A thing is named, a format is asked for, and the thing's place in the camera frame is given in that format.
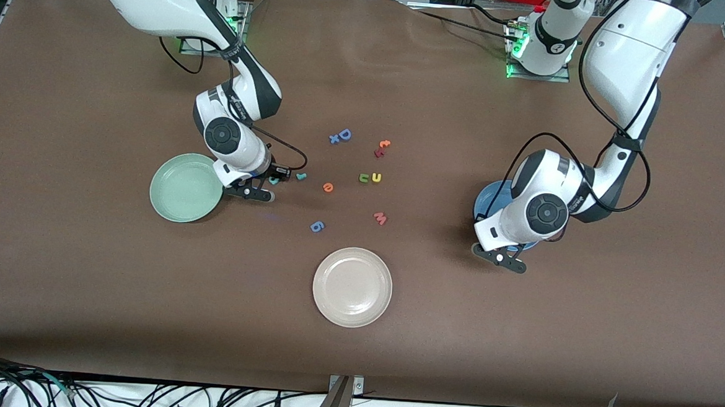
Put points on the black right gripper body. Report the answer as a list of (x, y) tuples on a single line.
[(273, 173)]

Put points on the orange foam letter e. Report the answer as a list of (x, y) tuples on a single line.
[(328, 188)]

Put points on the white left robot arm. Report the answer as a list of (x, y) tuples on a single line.
[(625, 50)]

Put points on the blue foam letter g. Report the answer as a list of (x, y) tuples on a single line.
[(317, 226)]

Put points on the blue foam letter D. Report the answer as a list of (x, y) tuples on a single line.
[(345, 134)]

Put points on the light green plate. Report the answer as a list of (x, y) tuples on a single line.
[(183, 191)]

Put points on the dark red foam letter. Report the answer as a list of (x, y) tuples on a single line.
[(379, 152)]

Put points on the pink foam letter w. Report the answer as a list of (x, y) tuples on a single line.
[(380, 218)]

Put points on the orange foam letter t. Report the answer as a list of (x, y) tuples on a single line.
[(385, 144)]

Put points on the beige plate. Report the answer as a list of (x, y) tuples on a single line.
[(352, 287)]

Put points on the blue plate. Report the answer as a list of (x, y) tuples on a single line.
[(490, 201)]

